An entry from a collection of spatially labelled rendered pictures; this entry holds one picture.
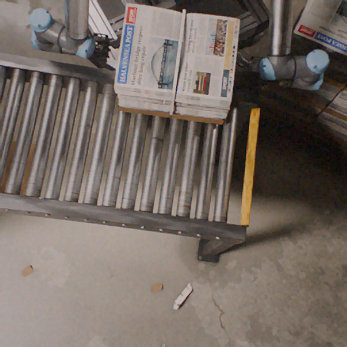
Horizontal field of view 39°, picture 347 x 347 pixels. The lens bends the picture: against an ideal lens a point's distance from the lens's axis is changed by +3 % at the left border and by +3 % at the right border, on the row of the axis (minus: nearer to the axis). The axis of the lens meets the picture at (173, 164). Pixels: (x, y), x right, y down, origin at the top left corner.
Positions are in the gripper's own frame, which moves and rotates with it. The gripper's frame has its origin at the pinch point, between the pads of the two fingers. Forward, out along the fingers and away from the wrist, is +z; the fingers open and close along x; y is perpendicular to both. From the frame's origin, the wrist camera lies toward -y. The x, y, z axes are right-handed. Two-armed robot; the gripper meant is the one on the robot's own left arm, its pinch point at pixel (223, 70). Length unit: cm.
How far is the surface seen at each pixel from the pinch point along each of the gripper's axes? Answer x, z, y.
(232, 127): 22.5, -5.5, 1.8
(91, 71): 9.0, 48.0, 1.8
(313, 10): -26.2, -29.8, 4.5
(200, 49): 6.7, 10.6, 25.1
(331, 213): 32, -71, -78
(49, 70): 11, 63, 2
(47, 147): 39, 58, 1
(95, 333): 104, 38, -78
